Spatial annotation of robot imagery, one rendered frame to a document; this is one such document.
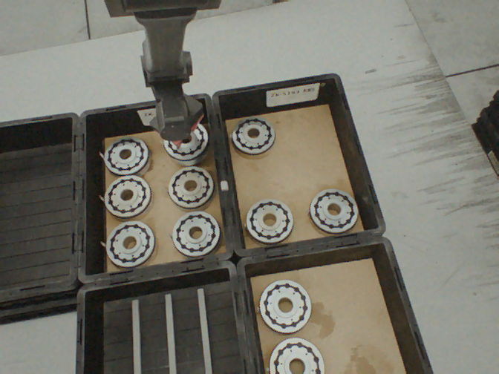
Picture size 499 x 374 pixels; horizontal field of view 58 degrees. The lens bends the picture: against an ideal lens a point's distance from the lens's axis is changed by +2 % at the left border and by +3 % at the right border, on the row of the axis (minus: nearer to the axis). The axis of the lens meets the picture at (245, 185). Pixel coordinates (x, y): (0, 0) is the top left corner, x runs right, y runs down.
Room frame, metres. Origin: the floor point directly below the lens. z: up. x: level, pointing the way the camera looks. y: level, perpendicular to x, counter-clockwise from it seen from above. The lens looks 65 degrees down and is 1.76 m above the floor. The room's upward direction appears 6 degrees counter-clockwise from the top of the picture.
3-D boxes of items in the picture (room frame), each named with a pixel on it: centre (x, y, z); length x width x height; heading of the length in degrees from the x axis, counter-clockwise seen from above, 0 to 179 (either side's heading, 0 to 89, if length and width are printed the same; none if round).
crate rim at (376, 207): (0.45, -0.10, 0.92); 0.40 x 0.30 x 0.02; 3
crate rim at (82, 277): (0.43, 0.20, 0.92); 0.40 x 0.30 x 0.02; 3
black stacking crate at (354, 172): (0.45, -0.10, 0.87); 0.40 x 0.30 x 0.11; 3
